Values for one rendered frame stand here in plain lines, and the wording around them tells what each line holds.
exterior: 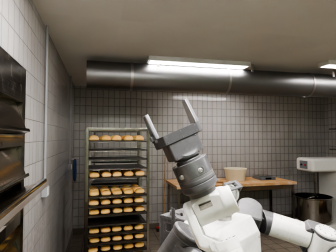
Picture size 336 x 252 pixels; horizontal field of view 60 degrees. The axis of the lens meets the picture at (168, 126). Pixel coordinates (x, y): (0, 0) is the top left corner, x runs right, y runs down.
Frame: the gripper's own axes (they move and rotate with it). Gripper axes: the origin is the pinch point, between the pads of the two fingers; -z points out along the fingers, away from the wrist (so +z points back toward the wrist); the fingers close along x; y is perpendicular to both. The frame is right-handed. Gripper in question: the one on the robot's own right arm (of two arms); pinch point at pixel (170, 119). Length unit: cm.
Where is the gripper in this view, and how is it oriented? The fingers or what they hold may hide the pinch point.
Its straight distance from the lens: 69.8
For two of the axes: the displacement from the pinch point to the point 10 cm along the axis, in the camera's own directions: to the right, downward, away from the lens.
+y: 3.0, -1.6, -9.4
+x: 8.7, -3.7, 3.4
